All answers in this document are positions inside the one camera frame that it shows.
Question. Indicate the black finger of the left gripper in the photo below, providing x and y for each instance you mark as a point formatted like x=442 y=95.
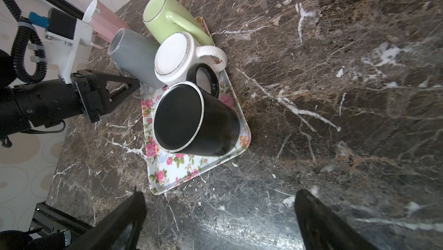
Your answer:
x=111 y=99

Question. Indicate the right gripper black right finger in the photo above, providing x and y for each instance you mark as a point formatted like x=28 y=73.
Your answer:
x=322 y=229

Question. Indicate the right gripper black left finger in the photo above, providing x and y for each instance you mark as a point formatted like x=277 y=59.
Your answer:
x=120 y=230

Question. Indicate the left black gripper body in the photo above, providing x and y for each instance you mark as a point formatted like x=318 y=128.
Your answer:
x=87 y=86

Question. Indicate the grey ceramic mug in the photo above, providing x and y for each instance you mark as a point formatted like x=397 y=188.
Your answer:
x=134 y=53

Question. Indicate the pink ceramic mug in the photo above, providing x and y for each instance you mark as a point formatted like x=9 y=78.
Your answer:
x=105 y=22

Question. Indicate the light green ceramic mug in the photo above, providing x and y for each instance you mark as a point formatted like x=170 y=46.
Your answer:
x=164 y=18

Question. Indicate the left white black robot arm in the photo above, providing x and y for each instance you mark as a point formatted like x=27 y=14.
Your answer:
x=40 y=85

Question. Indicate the white ceramic mug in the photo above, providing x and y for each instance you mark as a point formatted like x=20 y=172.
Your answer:
x=179 y=52

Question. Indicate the floral rectangular serving tray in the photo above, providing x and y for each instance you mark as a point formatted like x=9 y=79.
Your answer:
x=169 y=170

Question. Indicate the black metal cup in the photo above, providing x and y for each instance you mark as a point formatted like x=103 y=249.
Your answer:
x=190 y=118

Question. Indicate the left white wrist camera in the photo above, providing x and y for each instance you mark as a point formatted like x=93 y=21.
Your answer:
x=65 y=34

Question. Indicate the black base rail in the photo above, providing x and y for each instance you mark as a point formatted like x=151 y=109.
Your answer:
x=48 y=220

